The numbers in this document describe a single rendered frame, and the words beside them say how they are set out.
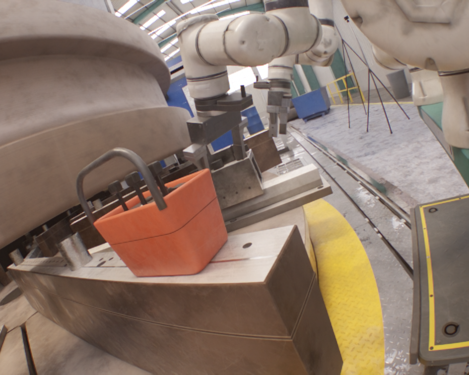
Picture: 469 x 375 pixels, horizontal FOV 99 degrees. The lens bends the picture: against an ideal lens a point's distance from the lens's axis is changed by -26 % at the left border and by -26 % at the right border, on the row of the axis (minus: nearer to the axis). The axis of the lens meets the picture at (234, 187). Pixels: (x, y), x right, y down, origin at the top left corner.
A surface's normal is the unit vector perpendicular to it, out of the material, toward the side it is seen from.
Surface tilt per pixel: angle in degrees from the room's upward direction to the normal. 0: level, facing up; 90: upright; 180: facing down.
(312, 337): 90
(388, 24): 99
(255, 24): 109
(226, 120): 114
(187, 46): 88
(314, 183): 90
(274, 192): 72
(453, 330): 0
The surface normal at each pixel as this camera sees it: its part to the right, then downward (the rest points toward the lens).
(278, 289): 0.81, -0.23
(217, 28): -0.69, -0.19
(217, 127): 0.81, 0.22
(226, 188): -0.10, 0.26
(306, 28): 0.61, 0.30
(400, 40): -0.72, 0.62
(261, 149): 0.26, 0.11
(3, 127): 0.64, -0.49
